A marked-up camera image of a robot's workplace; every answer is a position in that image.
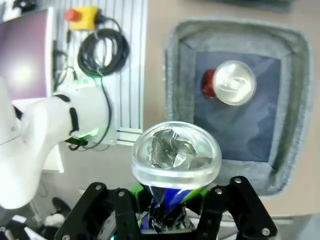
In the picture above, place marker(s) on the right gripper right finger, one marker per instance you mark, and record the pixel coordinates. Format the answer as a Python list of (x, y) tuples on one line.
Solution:
[(237, 212)]

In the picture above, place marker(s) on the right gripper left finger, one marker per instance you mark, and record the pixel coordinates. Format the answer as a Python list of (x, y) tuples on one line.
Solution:
[(100, 215)]

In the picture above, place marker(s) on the crushed red can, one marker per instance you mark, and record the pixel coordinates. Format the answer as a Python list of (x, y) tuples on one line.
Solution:
[(232, 82)]

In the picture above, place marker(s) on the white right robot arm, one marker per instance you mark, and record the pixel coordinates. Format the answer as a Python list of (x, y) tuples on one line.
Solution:
[(37, 140)]

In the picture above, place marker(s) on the grey fabric basket labelled Can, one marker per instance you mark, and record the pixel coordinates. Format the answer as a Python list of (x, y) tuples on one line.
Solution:
[(287, 100)]

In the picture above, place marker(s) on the black shoe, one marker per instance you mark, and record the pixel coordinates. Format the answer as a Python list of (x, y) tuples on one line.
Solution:
[(61, 205)]

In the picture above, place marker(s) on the purple screen panel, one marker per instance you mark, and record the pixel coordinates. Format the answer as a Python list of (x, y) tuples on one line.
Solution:
[(22, 55)]

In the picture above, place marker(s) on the yellow emergency stop box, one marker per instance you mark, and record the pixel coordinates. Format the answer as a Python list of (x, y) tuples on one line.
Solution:
[(83, 17)]

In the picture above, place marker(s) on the aluminium profile base plate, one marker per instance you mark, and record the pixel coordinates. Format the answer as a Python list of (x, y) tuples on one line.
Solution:
[(135, 75)]

